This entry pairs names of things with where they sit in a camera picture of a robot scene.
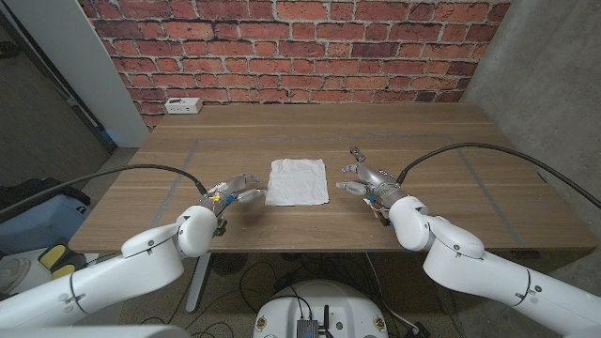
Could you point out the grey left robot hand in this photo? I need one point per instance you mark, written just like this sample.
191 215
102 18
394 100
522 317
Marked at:
232 190

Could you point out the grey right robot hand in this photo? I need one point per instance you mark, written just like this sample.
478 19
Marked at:
375 180

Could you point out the white cloth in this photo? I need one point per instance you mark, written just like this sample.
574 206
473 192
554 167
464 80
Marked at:
297 183

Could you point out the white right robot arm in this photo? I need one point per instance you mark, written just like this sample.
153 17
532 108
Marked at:
479 272

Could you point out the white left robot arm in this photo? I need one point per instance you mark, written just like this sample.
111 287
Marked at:
117 267

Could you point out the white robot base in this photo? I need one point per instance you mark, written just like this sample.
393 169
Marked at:
324 300

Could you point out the small silver toy car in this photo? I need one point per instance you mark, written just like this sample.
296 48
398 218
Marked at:
357 153

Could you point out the white power strip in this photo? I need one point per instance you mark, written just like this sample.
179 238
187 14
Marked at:
183 105

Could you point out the white table leg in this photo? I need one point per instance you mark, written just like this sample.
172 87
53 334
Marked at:
196 286

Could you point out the grey table leg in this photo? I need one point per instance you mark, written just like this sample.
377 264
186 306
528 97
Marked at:
439 293

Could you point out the red brick print backdrop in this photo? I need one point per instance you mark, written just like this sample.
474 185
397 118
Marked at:
291 51

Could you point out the small grey electronics box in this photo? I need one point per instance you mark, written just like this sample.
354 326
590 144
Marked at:
307 328

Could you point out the yellow and black pads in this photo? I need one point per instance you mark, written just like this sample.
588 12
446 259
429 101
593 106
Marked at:
58 265

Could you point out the white partition panel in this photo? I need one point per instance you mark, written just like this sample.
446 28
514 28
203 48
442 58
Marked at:
84 70

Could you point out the white robot torso edge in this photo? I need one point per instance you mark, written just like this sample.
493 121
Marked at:
94 332

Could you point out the blue storage container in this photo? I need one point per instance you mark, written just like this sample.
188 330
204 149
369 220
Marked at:
37 230

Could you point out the black cloth bag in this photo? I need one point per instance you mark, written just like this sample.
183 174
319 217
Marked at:
33 192

